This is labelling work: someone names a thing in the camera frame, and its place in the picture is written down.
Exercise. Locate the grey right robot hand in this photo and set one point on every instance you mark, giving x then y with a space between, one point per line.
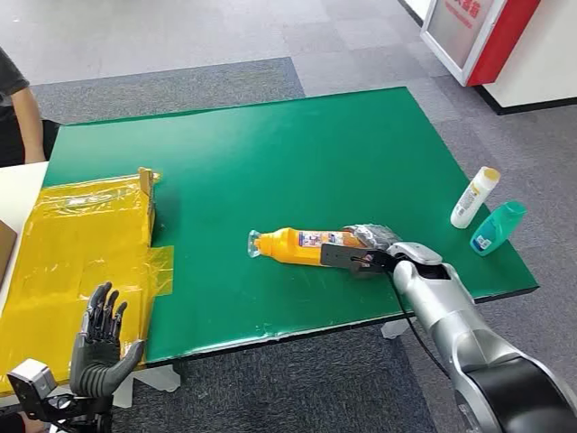
343 256

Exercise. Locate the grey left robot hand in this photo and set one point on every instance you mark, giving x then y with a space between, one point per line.
96 364

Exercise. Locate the orange bottle with clear cap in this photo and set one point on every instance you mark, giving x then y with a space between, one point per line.
293 245

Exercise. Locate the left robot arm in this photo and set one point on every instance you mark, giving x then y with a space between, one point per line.
67 412

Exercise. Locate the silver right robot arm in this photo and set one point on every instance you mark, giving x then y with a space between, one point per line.
468 340

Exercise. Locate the white bottle with yellow cap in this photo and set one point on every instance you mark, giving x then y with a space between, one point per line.
473 199

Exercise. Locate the teal plastic bottle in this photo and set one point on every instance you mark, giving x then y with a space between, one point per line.
495 228

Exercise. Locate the white table foot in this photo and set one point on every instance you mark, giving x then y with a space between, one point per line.
395 328
153 381

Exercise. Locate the yellow taped cardboard box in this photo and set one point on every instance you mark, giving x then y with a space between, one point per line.
76 257

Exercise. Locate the green table mat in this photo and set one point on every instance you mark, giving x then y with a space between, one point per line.
293 161

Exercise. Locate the brown cardboard piece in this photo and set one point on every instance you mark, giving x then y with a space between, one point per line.
5 251

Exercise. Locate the person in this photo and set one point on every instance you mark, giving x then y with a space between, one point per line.
18 113

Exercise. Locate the red and white cabinet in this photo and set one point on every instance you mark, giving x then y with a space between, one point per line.
495 42

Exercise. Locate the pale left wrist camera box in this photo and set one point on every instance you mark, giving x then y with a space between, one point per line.
32 377

